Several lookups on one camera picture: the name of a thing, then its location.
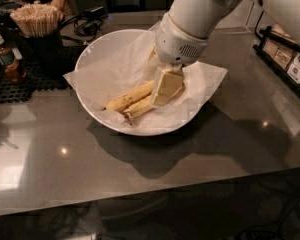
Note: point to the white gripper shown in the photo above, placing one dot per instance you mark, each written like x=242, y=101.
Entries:
x=175, y=44

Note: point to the yellow banana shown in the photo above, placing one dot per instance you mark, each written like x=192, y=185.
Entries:
x=145, y=105
x=123, y=101

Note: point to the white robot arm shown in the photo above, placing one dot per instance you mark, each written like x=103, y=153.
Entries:
x=185, y=28

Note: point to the white bowl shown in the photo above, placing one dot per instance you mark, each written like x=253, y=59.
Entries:
x=103, y=47

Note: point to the person's hand in background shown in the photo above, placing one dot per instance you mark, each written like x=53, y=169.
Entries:
x=59, y=11

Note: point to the white paper liner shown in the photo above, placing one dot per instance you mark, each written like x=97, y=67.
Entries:
x=123, y=64

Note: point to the clear acrylic sign stand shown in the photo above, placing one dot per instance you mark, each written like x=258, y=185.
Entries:
x=236, y=20

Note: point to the black power adapter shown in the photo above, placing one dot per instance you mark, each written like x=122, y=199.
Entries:
x=95, y=13

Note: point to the black stick holder cup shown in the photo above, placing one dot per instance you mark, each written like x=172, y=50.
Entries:
x=50, y=54

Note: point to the wooden stir sticks bundle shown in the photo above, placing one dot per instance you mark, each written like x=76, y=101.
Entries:
x=36, y=20

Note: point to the brown glass sauce bottle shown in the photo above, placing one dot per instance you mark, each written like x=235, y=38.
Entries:
x=12, y=68

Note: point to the dark lidded jar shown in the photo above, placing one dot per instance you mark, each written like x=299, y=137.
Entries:
x=6, y=22

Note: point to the black wire condiment rack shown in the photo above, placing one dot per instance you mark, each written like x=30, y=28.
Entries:
x=277, y=33

